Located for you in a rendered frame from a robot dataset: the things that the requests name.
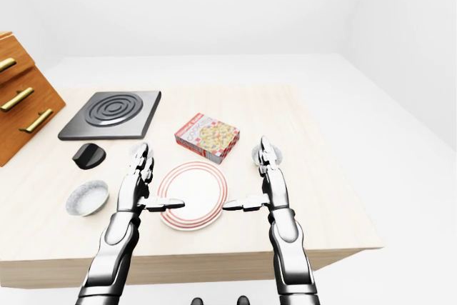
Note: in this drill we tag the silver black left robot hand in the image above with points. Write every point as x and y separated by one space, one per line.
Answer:
130 190

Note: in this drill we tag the wooden cabinet with drawers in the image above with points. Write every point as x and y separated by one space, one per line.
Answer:
32 83

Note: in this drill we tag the printed cookies box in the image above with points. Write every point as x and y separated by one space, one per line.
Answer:
209 137

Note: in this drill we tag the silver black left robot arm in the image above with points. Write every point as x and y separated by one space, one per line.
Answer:
114 244

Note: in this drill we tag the flat dark stove plate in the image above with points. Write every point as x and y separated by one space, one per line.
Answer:
112 114

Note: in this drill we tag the white plate with red rings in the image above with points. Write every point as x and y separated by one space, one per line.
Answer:
196 185

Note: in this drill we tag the round black stove knob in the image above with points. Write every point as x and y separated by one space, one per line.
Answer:
89 156

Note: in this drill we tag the wooden drawer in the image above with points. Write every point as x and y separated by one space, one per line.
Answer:
22 55
14 144
37 81

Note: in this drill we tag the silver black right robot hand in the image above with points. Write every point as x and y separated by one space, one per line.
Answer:
276 190

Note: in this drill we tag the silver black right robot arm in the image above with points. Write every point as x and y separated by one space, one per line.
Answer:
291 248

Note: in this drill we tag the small dark rounded shape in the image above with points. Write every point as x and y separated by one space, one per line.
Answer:
243 300
196 301

